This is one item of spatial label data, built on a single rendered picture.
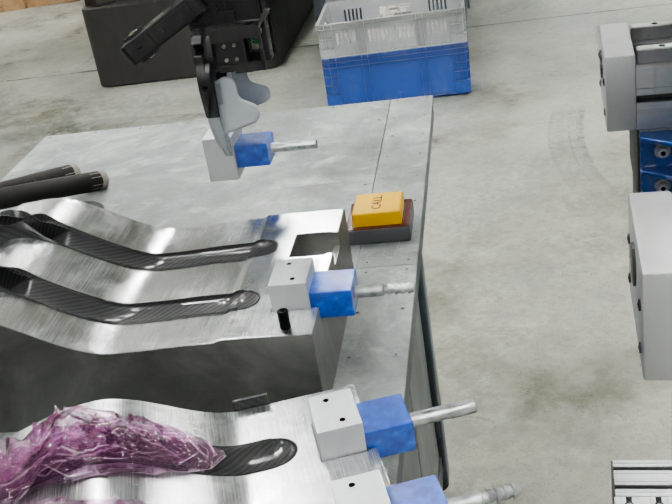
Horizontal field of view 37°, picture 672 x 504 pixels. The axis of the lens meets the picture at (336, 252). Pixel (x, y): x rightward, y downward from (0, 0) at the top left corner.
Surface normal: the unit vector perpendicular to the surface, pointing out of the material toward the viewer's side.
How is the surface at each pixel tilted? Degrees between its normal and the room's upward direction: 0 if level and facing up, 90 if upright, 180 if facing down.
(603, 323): 0
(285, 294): 90
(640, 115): 90
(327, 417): 0
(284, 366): 90
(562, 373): 0
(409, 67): 91
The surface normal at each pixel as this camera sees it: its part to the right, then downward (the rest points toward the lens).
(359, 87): -0.10, 0.47
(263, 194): -0.15, -0.88
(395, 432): 0.18, 0.42
